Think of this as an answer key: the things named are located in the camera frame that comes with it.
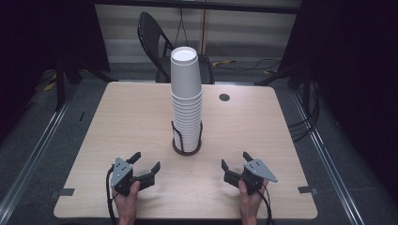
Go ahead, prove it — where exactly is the black metal stand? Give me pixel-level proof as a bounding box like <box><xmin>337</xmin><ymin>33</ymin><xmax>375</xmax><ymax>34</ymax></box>
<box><xmin>54</xmin><ymin>54</ymin><xmax>111</xmax><ymax>113</ymax></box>

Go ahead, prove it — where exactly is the black folding chair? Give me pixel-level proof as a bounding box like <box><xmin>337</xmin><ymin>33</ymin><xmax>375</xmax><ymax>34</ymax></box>
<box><xmin>136</xmin><ymin>11</ymin><xmax>216</xmax><ymax>84</ymax></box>

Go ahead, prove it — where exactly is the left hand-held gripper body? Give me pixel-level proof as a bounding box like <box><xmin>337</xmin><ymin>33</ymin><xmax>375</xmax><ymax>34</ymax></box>
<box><xmin>110</xmin><ymin>157</ymin><xmax>156</xmax><ymax>197</ymax></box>

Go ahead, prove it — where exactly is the hanging black cable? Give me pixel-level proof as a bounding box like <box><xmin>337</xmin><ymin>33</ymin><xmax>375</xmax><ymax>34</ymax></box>
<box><xmin>174</xmin><ymin>7</ymin><xmax>190</xmax><ymax>49</ymax></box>

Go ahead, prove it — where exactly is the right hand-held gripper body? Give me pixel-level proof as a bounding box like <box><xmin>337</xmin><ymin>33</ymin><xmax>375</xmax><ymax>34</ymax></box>
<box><xmin>223</xmin><ymin>158</ymin><xmax>279</xmax><ymax>195</ymax></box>

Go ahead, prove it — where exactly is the person's right hand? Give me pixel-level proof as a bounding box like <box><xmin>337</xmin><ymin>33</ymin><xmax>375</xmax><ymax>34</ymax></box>
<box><xmin>237</xmin><ymin>178</ymin><xmax>269</xmax><ymax>217</ymax></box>

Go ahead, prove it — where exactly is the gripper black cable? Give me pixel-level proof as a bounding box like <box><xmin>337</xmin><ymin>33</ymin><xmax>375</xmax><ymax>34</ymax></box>
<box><xmin>256</xmin><ymin>184</ymin><xmax>276</xmax><ymax>225</ymax></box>
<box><xmin>105</xmin><ymin>164</ymin><xmax>118</xmax><ymax>225</ymax></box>

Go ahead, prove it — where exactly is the black metal crossbar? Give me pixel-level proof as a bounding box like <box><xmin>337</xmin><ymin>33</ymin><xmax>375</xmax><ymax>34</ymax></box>
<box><xmin>93</xmin><ymin>0</ymin><xmax>302</xmax><ymax>15</ymax></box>

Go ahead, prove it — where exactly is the black stand leg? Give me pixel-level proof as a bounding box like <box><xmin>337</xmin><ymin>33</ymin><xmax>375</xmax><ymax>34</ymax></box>
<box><xmin>253</xmin><ymin>61</ymin><xmax>302</xmax><ymax>87</ymax></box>

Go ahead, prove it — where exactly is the black wire cup holder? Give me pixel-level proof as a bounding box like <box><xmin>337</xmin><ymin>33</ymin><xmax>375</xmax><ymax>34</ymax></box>
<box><xmin>171</xmin><ymin>120</ymin><xmax>204</xmax><ymax>157</ymax></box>

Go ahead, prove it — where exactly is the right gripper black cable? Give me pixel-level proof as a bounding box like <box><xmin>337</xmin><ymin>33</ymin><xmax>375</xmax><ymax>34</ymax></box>
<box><xmin>256</xmin><ymin>184</ymin><xmax>276</xmax><ymax>225</ymax></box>

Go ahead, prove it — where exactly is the thin black floor cable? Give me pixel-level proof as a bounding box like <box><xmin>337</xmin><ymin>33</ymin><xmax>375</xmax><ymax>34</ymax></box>
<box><xmin>215</xmin><ymin>58</ymin><xmax>282</xmax><ymax>73</ymax></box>

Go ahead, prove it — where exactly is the person's left hand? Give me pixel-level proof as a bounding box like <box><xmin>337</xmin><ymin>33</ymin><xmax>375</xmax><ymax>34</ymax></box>
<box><xmin>113</xmin><ymin>180</ymin><xmax>141</xmax><ymax>217</ymax></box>

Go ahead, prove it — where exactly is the bundle of black cables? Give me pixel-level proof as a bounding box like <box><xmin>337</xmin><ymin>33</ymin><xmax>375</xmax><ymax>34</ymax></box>
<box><xmin>287</xmin><ymin>79</ymin><xmax>321</xmax><ymax>143</ymax></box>

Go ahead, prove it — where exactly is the stack of white paper cups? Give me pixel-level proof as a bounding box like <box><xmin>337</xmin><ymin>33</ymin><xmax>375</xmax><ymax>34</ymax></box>
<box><xmin>170</xmin><ymin>90</ymin><xmax>204</xmax><ymax>154</ymax></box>

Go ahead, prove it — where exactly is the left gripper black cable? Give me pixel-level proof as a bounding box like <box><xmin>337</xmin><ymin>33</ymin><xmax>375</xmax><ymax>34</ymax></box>
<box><xmin>105</xmin><ymin>164</ymin><xmax>118</xmax><ymax>225</ymax></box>

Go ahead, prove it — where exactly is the metal floor rail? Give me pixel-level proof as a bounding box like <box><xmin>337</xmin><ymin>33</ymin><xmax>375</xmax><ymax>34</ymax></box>
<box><xmin>290</xmin><ymin>90</ymin><xmax>367</xmax><ymax>225</ymax></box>
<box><xmin>0</xmin><ymin>87</ymin><xmax>79</xmax><ymax>217</ymax></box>

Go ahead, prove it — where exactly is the yellow floor tape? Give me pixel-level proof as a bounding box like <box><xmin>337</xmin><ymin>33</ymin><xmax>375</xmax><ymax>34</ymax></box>
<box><xmin>211</xmin><ymin>59</ymin><xmax>237</xmax><ymax>68</ymax></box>
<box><xmin>42</xmin><ymin>72</ymin><xmax>59</xmax><ymax>92</ymax></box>

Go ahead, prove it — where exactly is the grey tape piece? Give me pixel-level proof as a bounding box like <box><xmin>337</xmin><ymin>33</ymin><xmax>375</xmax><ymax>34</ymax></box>
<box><xmin>297</xmin><ymin>186</ymin><xmax>319</xmax><ymax>195</ymax></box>
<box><xmin>50</xmin><ymin>187</ymin><xmax>76</xmax><ymax>199</ymax></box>

